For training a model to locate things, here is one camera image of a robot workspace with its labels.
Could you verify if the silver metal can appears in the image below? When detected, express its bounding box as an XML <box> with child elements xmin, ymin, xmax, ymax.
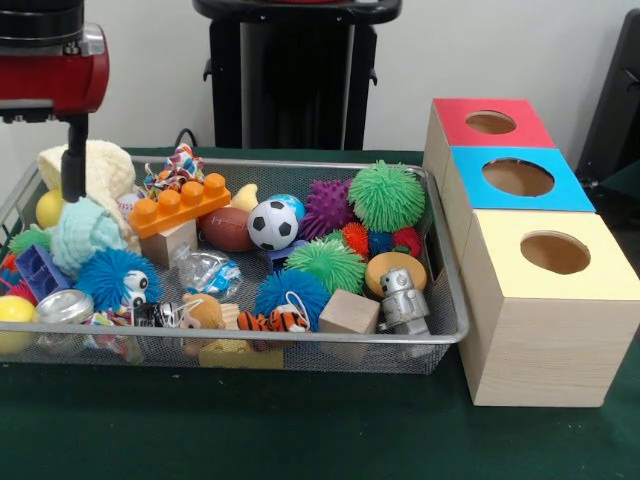
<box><xmin>35</xmin><ymin>290</ymin><xmax>94</xmax><ymax>327</ymax></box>

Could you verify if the black and white soccer ball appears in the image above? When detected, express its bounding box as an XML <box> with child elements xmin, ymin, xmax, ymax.
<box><xmin>246</xmin><ymin>198</ymin><xmax>300</xmax><ymax>252</ymax></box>

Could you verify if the blue spiky ball with eyes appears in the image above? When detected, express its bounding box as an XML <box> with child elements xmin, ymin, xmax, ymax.
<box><xmin>74</xmin><ymin>248</ymin><xmax>161</xmax><ymax>313</ymax></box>

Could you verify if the black cable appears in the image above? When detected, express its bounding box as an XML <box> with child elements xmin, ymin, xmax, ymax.
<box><xmin>175</xmin><ymin>127</ymin><xmax>201</xmax><ymax>151</ymax></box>

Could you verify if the green furry ball with eyes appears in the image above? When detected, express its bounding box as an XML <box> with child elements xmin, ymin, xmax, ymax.
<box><xmin>347</xmin><ymin>160</ymin><xmax>427</xmax><ymax>233</ymax></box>

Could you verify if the globe print ball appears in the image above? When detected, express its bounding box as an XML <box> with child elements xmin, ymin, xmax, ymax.
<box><xmin>270</xmin><ymin>194</ymin><xmax>306</xmax><ymax>223</ymax></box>

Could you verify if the plain yellow ball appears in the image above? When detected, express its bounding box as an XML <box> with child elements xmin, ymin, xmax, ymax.
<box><xmin>0</xmin><ymin>295</ymin><xmax>36</xmax><ymax>353</ymax></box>

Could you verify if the black chair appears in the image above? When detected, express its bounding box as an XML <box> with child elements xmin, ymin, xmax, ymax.
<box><xmin>578</xmin><ymin>8</ymin><xmax>640</xmax><ymax>201</ymax></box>

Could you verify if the purple toy block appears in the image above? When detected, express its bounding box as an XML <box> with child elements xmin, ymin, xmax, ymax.
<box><xmin>264</xmin><ymin>240</ymin><xmax>306</xmax><ymax>273</ymax></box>

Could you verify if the cream knitted cloth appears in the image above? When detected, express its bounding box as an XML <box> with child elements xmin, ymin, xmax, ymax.
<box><xmin>38</xmin><ymin>140</ymin><xmax>139</xmax><ymax>251</ymax></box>

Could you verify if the small wooden block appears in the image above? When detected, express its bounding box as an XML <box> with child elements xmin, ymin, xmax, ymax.
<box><xmin>140</xmin><ymin>220</ymin><xmax>199</xmax><ymax>270</ymax></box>
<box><xmin>318</xmin><ymin>290</ymin><xmax>381</xmax><ymax>336</ymax></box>

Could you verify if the purple spiky ball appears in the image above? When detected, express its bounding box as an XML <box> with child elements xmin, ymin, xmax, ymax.
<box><xmin>303</xmin><ymin>179</ymin><xmax>356</xmax><ymax>241</ymax></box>

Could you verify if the green spiky ball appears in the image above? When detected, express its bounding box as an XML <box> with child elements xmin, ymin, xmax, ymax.
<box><xmin>285</xmin><ymin>237</ymin><xmax>367</xmax><ymax>296</ymax></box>

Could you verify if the small brown basketball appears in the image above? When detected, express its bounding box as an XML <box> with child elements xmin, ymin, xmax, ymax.
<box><xmin>197</xmin><ymin>207</ymin><xmax>256</xmax><ymax>253</ymax></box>

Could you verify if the yellow smiley face ball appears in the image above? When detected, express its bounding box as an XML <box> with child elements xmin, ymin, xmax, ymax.
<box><xmin>36</xmin><ymin>187</ymin><xmax>67</xmax><ymax>229</ymax></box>

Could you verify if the dark green table cloth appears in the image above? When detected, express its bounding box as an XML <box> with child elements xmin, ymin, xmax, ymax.
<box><xmin>0</xmin><ymin>147</ymin><xmax>640</xmax><ymax>480</ymax></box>

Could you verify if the orange toy building block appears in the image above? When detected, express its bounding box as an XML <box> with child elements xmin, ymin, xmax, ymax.
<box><xmin>129</xmin><ymin>173</ymin><xmax>232</xmax><ymax>239</ymax></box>

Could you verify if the clear plastic packet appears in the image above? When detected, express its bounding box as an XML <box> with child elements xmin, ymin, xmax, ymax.
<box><xmin>177</xmin><ymin>249</ymin><xmax>244</xmax><ymax>300</ymax></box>

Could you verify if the toy hamburger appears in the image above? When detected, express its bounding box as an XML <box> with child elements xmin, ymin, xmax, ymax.
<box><xmin>364</xmin><ymin>251</ymin><xmax>428</xmax><ymax>299</ymax></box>

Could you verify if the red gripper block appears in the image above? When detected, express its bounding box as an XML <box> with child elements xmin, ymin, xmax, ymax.
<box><xmin>0</xmin><ymin>24</ymin><xmax>111</xmax><ymax>204</ymax></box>

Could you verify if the wooden box with three holes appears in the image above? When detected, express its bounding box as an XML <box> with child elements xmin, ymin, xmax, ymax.
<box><xmin>420</xmin><ymin>97</ymin><xmax>640</xmax><ymax>408</ymax></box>

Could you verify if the silver toy robot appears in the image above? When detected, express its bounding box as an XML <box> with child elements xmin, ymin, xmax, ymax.
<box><xmin>378</xmin><ymin>268</ymin><xmax>433</xmax><ymax>337</ymax></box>

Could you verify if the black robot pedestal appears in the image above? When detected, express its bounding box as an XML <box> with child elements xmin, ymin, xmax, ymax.
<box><xmin>193</xmin><ymin>0</ymin><xmax>403</xmax><ymax>151</ymax></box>

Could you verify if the shallow clear mesh bin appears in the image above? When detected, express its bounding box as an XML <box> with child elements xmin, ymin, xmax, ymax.
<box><xmin>0</xmin><ymin>157</ymin><xmax>469</xmax><ymax>374</ymax></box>

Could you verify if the light teal knitted cloth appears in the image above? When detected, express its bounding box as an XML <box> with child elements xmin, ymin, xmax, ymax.
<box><xmin>50</xmin><ymin>197</ymin><xmax>127</xmax><ymax>279</ymax></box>

